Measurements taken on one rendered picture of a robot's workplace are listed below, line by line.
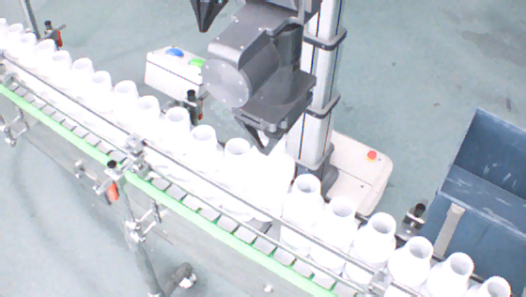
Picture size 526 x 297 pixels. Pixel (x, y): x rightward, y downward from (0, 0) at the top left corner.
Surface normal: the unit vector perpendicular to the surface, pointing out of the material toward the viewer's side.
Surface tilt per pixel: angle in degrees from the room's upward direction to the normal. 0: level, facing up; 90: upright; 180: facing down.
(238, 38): 5
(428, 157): 0
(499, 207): 0
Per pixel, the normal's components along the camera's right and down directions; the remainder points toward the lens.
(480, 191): 0.02, -0.66
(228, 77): -0.54, 0.63
